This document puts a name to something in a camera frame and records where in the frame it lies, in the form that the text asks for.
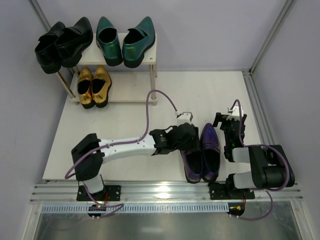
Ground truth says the aluminium frame post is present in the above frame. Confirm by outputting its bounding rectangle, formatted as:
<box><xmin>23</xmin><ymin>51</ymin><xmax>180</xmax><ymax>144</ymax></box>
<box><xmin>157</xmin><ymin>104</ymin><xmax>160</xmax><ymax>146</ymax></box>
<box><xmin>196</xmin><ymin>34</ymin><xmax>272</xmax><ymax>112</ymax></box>
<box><xmin>249</xmin><ymin>0</ymin><xmax>297</xmax><ymax>75</ymax></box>
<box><xmin>28</xmin><ymin>0</ymin><xmax>51</xmax><ymax>32</ymax></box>

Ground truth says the green loafer shoe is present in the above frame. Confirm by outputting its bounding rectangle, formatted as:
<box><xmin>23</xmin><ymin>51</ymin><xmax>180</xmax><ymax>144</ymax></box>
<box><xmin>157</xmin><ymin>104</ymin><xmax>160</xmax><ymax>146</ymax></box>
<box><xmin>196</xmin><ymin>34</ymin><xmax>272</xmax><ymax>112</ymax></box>
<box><xmin>96</xmin><ymin>16</ymin><xmax>123</xmax><ymax>67</ymax></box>
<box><xmin>122</xmin><ymin>16</ymin><xmax>156</xmax><ymax>69</ymax></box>

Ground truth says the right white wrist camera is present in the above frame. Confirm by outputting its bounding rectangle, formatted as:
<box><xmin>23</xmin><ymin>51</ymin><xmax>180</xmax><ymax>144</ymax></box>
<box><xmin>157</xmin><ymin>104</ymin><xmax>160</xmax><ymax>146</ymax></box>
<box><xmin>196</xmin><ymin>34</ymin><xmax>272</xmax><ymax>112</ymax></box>
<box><xmin>226</xmin><ymin>106</ymin><xmax>243</xmax><ymax>121</ymax></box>

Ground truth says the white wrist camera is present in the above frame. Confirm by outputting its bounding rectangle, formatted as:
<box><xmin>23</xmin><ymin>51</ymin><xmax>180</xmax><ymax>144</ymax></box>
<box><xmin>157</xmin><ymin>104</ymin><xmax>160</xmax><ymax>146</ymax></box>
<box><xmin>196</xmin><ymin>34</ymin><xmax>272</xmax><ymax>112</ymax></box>
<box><xmin>175</xmin><ymin>111</ymin><xmax>193</xmax><ymax>126</ymax></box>
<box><xmin>226</xmin><ymin>106</ymin><xmax>243</xmax><ymax>121</ymax></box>

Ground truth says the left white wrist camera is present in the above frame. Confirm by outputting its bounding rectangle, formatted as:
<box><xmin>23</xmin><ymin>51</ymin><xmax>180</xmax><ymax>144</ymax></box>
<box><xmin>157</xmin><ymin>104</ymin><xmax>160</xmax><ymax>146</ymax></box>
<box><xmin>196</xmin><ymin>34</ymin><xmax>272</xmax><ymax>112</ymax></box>
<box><xmin>175</xmin><ymin>111</ymin><xmax>193</xmax><ymax>126</ymax></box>

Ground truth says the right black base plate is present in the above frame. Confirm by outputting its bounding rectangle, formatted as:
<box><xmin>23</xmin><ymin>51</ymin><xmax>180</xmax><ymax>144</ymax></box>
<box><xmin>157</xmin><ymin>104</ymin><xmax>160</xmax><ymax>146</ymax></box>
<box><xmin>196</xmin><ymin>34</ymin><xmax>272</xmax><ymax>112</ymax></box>
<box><xmin>208</xmin><ymin>182</ymin><xmax>255</xmax><ymax>200</ymax></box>

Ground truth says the black loafer shoe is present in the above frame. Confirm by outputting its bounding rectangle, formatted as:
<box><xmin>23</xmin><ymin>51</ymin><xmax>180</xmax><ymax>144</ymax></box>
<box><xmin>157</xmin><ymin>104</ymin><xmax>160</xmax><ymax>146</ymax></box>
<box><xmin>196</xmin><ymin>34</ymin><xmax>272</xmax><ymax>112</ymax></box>
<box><xmin>54</xmin><ymin>16</ymin><xmax>93</xmax><ymax>68</ymax></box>
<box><xmin>34</xmin><ymin>21</ymin><xmax>65</xmax><ymax>74</ymax></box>

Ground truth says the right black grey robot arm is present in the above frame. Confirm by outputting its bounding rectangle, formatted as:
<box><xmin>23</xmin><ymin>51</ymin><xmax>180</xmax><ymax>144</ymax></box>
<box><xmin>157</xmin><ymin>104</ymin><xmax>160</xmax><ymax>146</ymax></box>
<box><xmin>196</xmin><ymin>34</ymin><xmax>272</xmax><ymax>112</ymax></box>
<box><xmin>213</xmin><ymin>112</ymin><xmax>296</xmax><ymax>200</ymax></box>

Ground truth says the gold loafer shoe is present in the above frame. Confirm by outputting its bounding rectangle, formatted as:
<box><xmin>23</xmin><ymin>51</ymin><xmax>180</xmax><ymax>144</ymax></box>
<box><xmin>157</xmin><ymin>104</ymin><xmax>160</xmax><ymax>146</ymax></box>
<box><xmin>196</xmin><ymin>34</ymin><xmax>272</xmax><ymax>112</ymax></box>
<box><xmin>92</xmin><ymin>65</ymin><xmax>112</xmax><ymax>108</ymax></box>
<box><xmin>77</xmin><ymin>66</ymin><xmax>95</xmax><ymax>109</ymax></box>

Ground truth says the left aluminium frame post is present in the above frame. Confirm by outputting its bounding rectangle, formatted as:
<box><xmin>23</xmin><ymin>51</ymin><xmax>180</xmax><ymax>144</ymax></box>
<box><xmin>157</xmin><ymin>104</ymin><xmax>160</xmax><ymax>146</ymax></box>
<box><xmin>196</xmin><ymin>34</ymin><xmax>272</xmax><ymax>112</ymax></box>
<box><xmin>28</xmin><ymin>0</ymin><xmax>51</xmax><ymax>32</ymax></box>

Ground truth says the right aluminium side rail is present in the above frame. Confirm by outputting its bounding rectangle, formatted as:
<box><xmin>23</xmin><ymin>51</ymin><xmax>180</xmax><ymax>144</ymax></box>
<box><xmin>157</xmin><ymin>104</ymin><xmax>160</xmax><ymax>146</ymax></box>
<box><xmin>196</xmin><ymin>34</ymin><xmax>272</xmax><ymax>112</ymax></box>
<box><xmin>242</xmin><ymin>69</ymin><xmax>275</xmax><ymax>145</ymax></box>

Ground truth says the grey slotted cable duct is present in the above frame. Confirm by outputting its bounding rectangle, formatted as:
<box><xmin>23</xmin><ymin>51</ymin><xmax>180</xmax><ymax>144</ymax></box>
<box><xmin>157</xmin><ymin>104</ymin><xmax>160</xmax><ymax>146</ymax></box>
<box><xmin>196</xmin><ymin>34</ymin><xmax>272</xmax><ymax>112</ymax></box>
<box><xmin>41</xmin><ymin>202</ymin><xmax>229</xmax><ymax>214</ymax></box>

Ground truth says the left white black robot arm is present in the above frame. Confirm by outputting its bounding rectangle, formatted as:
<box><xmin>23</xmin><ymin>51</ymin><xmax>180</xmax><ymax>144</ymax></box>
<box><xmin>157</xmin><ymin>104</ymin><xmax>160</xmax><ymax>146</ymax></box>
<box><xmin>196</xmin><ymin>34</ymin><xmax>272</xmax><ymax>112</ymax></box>
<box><xmin>71</xmin><ymin>123</ymin><xmax>199</xmax><ymax>195</ymax></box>

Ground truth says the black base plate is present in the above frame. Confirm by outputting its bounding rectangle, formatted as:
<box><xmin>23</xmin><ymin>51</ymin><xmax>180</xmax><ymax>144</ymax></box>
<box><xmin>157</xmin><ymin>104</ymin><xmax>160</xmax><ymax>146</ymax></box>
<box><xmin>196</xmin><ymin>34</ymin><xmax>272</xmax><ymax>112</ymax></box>
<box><xmin>76</xmin><ymin>185</ymin><xmax>121</xmax><ymax>202</ymax></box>
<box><xmin>208</xmin><ymin>182</ymin><xmax>255</xmax><ymax>200</ymax></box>

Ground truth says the aluminium mounting rail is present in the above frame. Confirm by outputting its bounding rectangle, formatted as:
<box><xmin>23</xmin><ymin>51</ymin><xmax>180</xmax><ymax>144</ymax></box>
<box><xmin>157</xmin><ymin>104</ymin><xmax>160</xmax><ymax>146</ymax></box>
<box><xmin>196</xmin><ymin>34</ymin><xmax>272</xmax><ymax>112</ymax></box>
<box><xmin>29</xmin><ymin>180</ymin><xmax>304</xmax><ymax>204</ymax></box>

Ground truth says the purple loafer shoe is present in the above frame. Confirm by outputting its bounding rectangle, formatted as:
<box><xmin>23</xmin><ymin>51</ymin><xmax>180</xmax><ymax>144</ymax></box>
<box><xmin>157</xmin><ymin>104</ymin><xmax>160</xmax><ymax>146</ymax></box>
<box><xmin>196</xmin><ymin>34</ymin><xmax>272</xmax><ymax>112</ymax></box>
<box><xmin>200</xmin><ymin>123</ymin><xmax>221</xmax><ymax>183</ymax></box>
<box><xmin>180</xmin><ymin>150</ymin><xmax>203</xmax><ymax>184</ymax></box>

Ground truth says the right aluminium frame post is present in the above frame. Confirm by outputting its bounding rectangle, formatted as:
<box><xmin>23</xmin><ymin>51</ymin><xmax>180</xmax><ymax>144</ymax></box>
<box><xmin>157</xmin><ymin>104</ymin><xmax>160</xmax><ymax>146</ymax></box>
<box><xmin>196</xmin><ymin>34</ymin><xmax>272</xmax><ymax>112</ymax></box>
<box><xmin>249</xmin><ymin>0</ymin><xmax>297</xmax><ymax>75</ymax></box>

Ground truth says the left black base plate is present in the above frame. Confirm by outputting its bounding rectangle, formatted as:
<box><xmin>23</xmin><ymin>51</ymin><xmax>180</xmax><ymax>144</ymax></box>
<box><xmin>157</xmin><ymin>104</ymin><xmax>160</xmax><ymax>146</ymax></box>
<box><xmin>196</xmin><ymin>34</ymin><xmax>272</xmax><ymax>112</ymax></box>
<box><xmin>76</xmin><ymin>185</ymin><xmax>121</xmax><ymax>202</ymax></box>

